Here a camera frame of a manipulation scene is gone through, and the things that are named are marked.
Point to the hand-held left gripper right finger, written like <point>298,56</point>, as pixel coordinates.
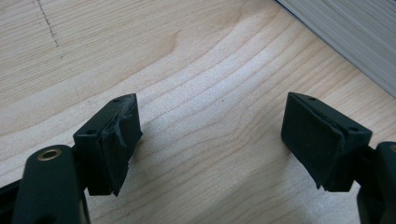
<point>320,146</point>

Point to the thick book with white pages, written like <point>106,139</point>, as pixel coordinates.
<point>358,34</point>

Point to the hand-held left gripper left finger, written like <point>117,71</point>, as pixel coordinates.
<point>107,146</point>

